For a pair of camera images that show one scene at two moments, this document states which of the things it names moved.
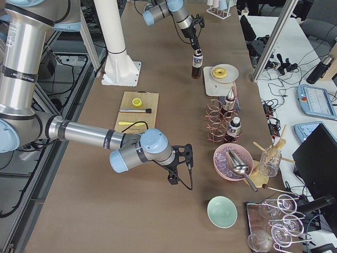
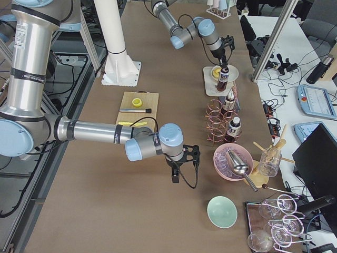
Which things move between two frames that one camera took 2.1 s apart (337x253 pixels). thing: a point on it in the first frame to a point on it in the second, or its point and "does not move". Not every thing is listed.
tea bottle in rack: [229, 104] does not move
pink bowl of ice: [222, 162] does not move
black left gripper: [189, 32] to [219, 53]
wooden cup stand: [260, 180] does not move
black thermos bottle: [320, 70] does not move
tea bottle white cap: [197, 64] to [224, 76]
